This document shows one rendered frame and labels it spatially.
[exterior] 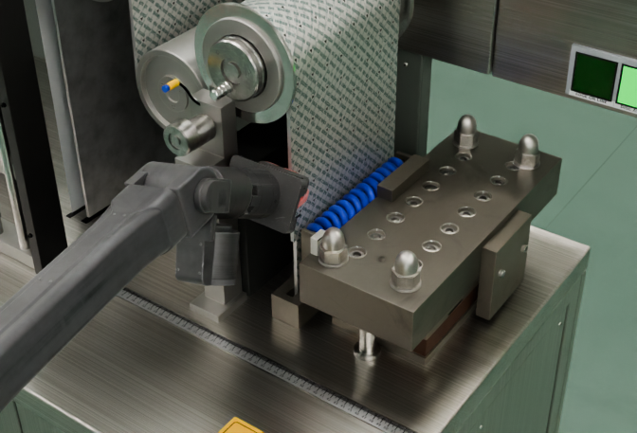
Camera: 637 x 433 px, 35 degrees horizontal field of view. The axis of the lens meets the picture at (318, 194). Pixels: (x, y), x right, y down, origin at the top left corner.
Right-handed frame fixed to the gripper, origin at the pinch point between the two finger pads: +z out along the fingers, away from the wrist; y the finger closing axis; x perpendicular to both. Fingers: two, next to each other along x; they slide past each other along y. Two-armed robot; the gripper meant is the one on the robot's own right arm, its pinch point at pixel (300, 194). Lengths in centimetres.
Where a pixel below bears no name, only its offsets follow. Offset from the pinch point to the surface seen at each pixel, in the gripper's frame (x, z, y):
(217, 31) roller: 16.4, -12.8, -9.0
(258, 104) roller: 9.7, -9.0, -3.5
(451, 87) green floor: 14, 243, -93
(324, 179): 2.1, 4.2, 0.2
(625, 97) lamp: 22.4, 21.5, 28.3
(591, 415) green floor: -48, 134, 15
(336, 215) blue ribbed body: -1.7, 5.0, 3.0
